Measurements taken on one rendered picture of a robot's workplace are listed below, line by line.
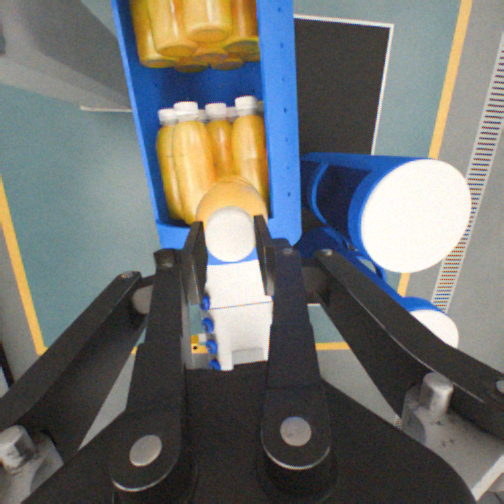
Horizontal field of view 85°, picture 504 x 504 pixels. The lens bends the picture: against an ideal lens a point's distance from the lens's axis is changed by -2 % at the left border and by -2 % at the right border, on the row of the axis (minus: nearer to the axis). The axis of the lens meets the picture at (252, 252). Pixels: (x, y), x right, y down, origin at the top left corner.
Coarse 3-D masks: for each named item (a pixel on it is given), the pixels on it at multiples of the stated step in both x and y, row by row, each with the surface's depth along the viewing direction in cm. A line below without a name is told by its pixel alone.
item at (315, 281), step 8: (280, 240) 17; (288, 240) 17; (280, 248) 16; (304, 264) 14; (312, 264) 14; (304, 272) 14; (312, 272) 14; (320, 272) 13; (304, 280) 14; (312, 280) 14; (320, 280) 14; (328, 280) 14; (312, 288) 14; (320, 288) 14; (328, 288) 14
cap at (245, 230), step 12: (216, 216) 21; (228, 216) 21; (240, 216) 21; (216, 228) 21; (228, 228) 21; (240, 228) 21; (252, 228) 21; (216, 240) 21; (228, 240) 21; (240, 240) 21; (252, 240) 21; (216, 252) 21; (228, 252) 22; (240, 252) 22
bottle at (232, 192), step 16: (224, 176) 38; (240, 176) 38; (208, 192) 26; (224, 192) 24; (240, 192) 25; (256, 192) 27; (208, 208) 24; (224, 208) 23; (240, 208) 23; (256, 208) 24
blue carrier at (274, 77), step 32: (256, 0) 36; (288, 0) 40; (128, 32) 46; (288, 32) 40; (128, 64) 44; (256, 64) 57; (288, 64) 41; (160, 96) 55; (192, 96) 60; (224, 96) 61; (256, 96) 59; (288, 96) 43; (288, 128) 44; (288, 160) 45; (160, 192) 57; (288, 192) 47; (160, 224) 49; (288, 224) 48; (256, 256) 46
